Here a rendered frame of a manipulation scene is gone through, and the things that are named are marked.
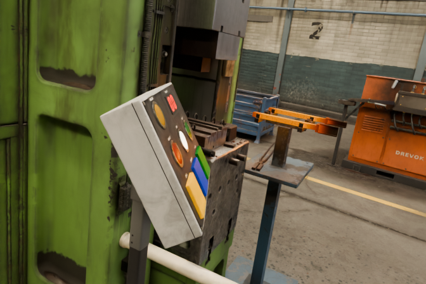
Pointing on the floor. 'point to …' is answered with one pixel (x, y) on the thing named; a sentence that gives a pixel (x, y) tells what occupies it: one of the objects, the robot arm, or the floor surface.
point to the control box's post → (138, 244)
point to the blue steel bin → (251, 99)
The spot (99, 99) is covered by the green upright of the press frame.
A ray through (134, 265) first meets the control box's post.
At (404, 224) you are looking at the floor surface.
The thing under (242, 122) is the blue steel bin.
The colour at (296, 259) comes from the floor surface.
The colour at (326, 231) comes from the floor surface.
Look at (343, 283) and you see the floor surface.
